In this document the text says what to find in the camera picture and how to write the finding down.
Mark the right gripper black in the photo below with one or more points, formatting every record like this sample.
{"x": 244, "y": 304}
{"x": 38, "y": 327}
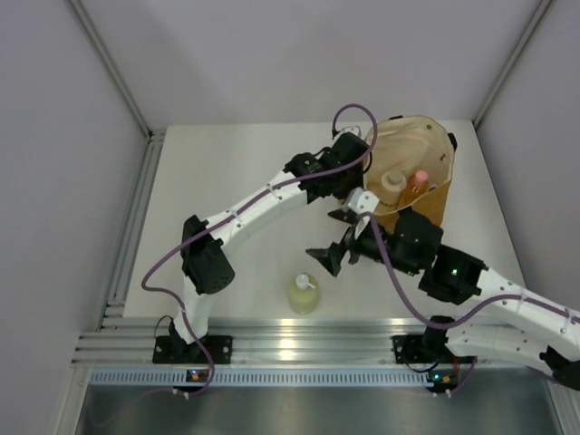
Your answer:
{"x": 332, "y": 256}

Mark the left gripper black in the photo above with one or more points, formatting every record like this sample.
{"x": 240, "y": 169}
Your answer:
{"x": 340, "y": 195}

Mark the beige cap cream bottle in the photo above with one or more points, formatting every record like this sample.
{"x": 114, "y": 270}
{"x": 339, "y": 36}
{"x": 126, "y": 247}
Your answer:
{"x": 393, "y": 183}

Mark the tan canvas tote bag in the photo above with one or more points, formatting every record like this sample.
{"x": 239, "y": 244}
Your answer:
{"x": 409, "y": 144}

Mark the green pump bottle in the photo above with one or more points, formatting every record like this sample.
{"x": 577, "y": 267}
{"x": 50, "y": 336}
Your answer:
{"x": 303, "y": 294}

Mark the orange bottle pink cap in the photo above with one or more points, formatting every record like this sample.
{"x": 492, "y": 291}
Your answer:
{"x": 417, "y": 185}

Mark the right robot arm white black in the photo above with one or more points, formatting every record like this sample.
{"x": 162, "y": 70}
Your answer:
{"x": 502, "y": 320}

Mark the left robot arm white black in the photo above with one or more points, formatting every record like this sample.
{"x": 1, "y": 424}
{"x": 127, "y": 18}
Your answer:
{"x": 205, "y": 261}

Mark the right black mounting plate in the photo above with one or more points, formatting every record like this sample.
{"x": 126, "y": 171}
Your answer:
{"x": 408, "y": 349}

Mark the black mounting plate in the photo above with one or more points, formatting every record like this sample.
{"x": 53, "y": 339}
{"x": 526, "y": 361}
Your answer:
{"x": 171, "y": 350}
{"x": 408, "y": 349}

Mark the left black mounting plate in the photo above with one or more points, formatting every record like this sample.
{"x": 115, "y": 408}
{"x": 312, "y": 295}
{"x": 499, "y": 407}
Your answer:
{"x": 171, "y": 350}

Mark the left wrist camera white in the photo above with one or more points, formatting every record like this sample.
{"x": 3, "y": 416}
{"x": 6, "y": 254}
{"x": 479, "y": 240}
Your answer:
{"x": 355, "y": 130}

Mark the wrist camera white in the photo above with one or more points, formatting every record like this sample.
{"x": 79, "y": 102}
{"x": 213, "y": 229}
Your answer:
{"x": 360, "y": 201}
{"x": 355, "y": 130}

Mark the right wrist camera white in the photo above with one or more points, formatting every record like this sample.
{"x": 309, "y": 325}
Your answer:
{"x": 360, "y": 201}

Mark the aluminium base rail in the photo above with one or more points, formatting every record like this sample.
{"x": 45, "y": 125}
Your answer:
{"x": 278, "y": 342}

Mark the white slotted cable duct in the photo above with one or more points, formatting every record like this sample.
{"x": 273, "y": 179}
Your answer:
{"x": 260, "y": 377}

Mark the right aluminium frame post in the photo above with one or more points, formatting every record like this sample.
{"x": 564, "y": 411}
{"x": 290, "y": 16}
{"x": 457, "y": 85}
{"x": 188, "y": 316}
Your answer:
{"x": 519, "y": 47}

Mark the aluminium frame post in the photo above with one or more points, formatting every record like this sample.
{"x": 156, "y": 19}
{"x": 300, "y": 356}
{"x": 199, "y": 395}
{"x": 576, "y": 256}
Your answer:
{"x": 81, "y": 15}
{"x": 519, "y": 47}

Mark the left aluminium frame post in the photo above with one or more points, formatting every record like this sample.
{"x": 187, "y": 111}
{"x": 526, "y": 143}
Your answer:
{"x": 81, "y": 15}

